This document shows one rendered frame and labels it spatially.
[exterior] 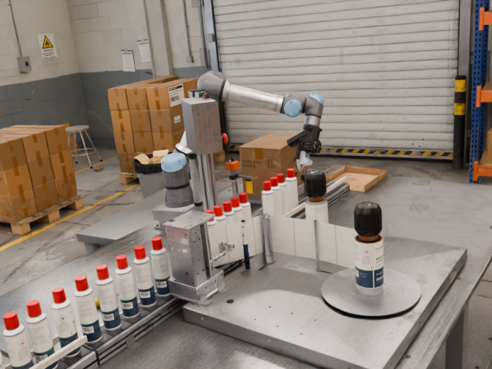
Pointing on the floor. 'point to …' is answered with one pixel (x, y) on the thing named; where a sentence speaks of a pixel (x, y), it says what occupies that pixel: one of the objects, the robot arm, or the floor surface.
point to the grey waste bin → (151, 183)
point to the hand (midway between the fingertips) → (299, 168)
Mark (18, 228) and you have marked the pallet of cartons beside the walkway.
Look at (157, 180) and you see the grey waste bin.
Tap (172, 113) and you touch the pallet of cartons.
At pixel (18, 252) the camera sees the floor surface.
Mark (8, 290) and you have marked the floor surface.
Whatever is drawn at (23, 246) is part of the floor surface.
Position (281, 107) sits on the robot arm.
